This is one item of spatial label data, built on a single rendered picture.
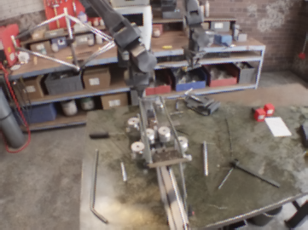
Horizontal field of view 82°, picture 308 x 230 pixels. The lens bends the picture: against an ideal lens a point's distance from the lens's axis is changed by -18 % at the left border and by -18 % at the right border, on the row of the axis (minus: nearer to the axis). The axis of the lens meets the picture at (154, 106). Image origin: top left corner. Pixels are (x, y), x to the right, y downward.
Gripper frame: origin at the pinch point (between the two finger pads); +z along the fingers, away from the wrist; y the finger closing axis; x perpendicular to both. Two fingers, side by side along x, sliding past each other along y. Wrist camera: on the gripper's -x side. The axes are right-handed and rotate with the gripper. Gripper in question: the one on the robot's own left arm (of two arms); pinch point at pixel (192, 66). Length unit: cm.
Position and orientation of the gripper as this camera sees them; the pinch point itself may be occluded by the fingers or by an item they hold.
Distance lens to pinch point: 104.4
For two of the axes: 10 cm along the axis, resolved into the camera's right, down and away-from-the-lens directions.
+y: -5.4, -5.4, 6.5
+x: -8.4, 3.5, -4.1
